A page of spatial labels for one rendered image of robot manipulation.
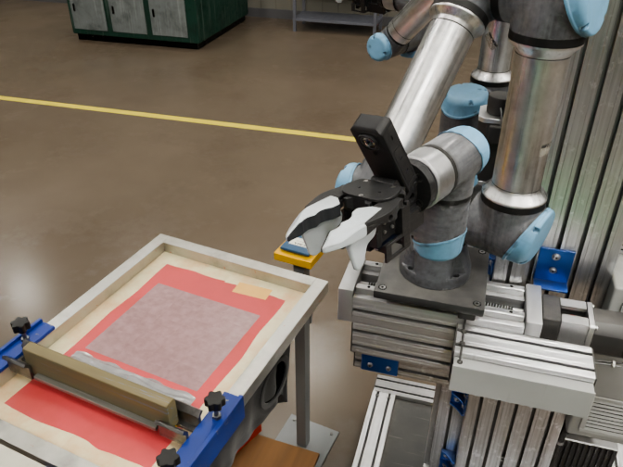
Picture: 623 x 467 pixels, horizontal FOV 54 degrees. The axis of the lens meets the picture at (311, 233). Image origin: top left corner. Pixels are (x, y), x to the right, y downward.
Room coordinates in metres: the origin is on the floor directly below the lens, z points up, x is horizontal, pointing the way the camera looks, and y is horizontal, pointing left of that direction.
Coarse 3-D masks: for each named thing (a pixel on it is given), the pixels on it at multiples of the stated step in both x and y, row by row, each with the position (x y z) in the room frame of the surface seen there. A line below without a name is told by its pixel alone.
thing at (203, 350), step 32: (224, 288) 1.39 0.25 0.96; (192, 320) 1.25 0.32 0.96; (224, 320) 1.25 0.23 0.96; (256, 320) 1.25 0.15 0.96; (160, 352) 1.13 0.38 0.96; (192, 352) 1.13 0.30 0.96; (224, 352) 1.13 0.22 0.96; (192, 384) 1.02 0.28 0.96; (96, 416) 0.92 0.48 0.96; (128, 448) 0.84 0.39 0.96; (160, 448) 0.84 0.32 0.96
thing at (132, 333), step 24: (168, 264) 1.51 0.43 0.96; (144, 288) 1.39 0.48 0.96; (168, 288) 1.39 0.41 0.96; (192, 288) 1.39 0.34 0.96; (216, 288) 1.39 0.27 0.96; (120, 312) 1.28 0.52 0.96; (144, 312) 1.28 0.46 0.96; (168, 312) 1.28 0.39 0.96; (192, 312) 1.28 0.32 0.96; (96, 336) 1.18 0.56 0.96; (120, 336) 1.18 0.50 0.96; (144, 336) 1.18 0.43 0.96; (168, 336) 1.18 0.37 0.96; (120, 360) 1.10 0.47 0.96; (144, 360) 1.10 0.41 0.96; (24, 408) 0.95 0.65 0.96; (48, 408) 0.95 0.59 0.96; (72, 408) 0.95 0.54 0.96; (96, 408) 0.95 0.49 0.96; (72, 432) 0.88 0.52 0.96
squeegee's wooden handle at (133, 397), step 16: (32, 352) 1.02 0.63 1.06; (48, 352) 1.02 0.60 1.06; (32, 368) 1.02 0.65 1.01; (48, 368) 1.00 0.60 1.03; (64, 368) 0.97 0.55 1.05; (80, 368) 0.97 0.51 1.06; (96, 368) 0.97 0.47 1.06; (64, 384) 0.98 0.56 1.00; (80, 384) 0.96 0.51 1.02; (96, 384) 0.94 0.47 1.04; (112, 384) 0.92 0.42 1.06; (128, 384) 0.92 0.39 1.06; (112, 400) 0.92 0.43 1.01; (128, 400) 0.90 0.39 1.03; (144, 400) 0.88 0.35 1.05; (160, 400) 0.87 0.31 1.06; (144, 416) 0.88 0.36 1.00; (160, 416) 0.86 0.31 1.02; (176, 416) 0.88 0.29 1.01
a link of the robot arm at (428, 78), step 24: (456, 0) 0.99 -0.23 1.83; (480, 0) 0.99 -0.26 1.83; (432, 24) 1.00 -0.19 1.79; (456, 24) 0.98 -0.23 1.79; (480, 24) 0.99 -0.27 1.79; (432, 48) 0.96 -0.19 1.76; (456, 48) 0.96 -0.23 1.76; (408, 72) 0.96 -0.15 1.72; (432, 72) 0.93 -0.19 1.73; (456, 72) 0.96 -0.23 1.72; (408, 96) 0.92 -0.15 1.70; (432, 96) 0.92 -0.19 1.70; (408, 120) 0.89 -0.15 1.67; (432, 120) 0.91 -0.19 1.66; (408, 144) 0.87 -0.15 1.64; (360, 168) 0.87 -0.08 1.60
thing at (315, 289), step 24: (168, 240) 1.59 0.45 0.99; (144, 264) 1.49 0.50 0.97; (216, 264) 1.49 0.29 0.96; (240, 264) 1.46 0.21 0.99; (264, 264) 1.46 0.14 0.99; (96, 288) 1.34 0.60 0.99; (312, 288) 1.34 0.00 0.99; (72, 312) 1.24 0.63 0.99; (312, 312) 1.28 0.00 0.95; (48, 336) 1.15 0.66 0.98; (288, 336) 1.15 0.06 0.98; (264, 360) 1.06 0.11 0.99; (0, 384) 1.01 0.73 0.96; (240, 384) 0.99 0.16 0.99; (0, 432) 0.85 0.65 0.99; (24, 432) 0.85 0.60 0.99; (48, 456) 0.79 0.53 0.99; (72, 456) 0.79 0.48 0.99
